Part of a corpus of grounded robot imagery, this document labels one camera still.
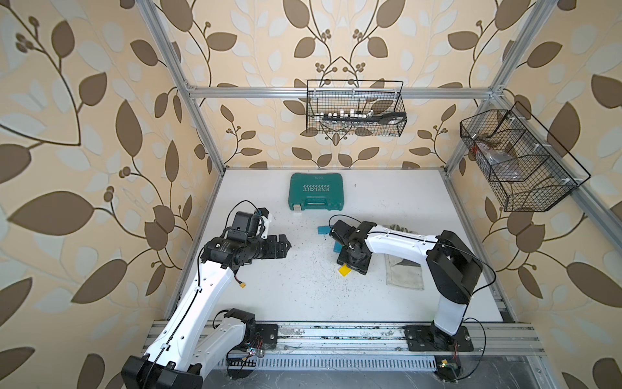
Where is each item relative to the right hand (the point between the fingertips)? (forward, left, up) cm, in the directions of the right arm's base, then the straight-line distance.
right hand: (345, 266), depth 88 cm
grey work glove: (-3, -20, 0) cm, 20 cm away
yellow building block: (-2, +1, 0) cm, 2 cm away
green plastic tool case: (+32, +10, +5) cm, 34 cm away
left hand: (+1, +22, +17) cm, 28 cm away
